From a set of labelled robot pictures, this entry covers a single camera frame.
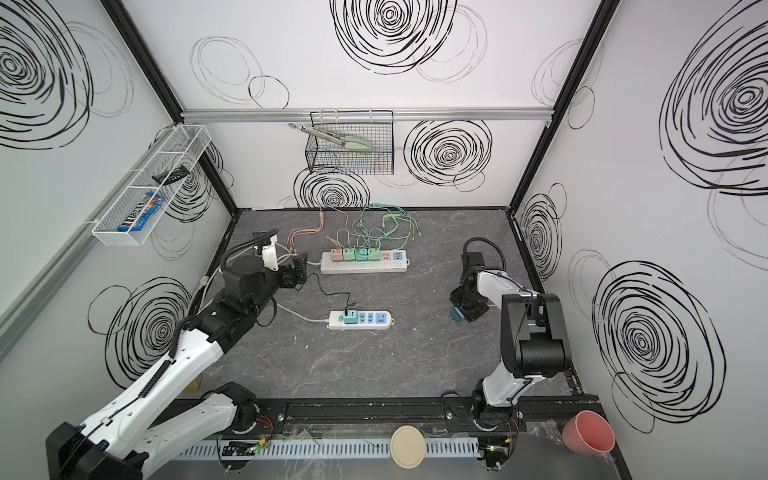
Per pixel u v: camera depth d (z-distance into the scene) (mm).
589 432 638
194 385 488
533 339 462
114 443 387
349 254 989
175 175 795
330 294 963
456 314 892
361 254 968
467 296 788
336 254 985
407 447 644
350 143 917
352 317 844
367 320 870
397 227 1144
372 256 968
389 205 1236
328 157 1084
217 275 993
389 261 1018
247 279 530
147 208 717
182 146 913
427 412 755
